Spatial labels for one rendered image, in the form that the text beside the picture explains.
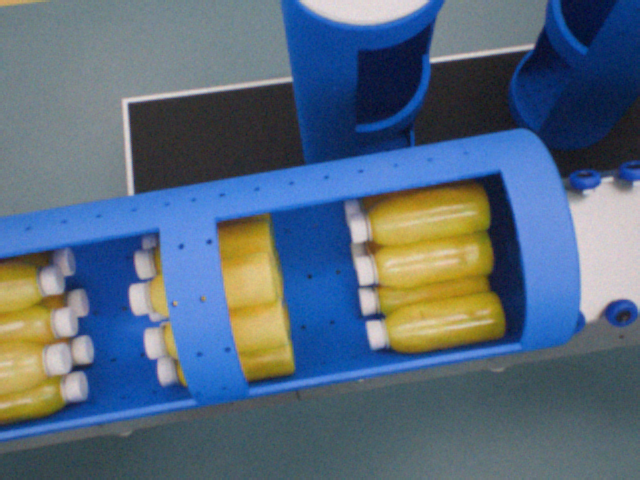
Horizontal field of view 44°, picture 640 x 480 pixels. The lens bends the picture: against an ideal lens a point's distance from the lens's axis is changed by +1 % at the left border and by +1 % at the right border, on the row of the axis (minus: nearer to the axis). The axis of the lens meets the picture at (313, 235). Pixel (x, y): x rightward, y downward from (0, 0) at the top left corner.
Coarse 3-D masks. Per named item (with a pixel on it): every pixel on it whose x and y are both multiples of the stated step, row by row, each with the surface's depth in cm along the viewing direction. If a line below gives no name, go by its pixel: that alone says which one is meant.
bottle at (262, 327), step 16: (272, 304) 100; (240, 320) 99; (256, 320) 99; (272, 320) 99; (160, 336) 101; (240, 336) 99; (256, 336) 99; (272, 336) 99; (288, 336) 103; (176, 352) 100; (240, 352) 101
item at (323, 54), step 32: (288, 0) 125; (288, 32) 138; (320, 32) 125; (352, 32) 121; (384, 32) 122; (416, 32) 126; (320, 64) 136; (352, 64) 132; (384, 64) 188; (416, 64) 173; (320, 96) 149; (352, 96) 144; (384, 96) 204; (416, 96) 161; (320, 128) 165; (352, 128) 158; (384, 128) 160; (320, 160) 185
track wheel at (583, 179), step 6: (576, 174) 119; (582, 174) 119; (588, 174) 119; (594, 174) 118; (570, 180) 119; (576, 180) 118; (582, 180) 117; (588, 180) 117; (594, 180) 117; (600, 180) 118; (576, 186) 118; (582, 186) 117; (588, 186) 117; (594, 186) 117
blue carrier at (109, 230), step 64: (192, 192) 98; (256, 192) 95; (320, 192) 94; (384, 192) 93; (512, 192) 91; (0, 256) 93; (192, 256) 91; (320, 256) 117; (512, 256) 116; (576, 256) 90; (128, 320) 117; (192, 320) 90; (320, 320) 115; (512, 320) 111; (576, 320) 94; (128, 384) 111; (192, 384) 93; (256, 384) 106; (320, 384) 99
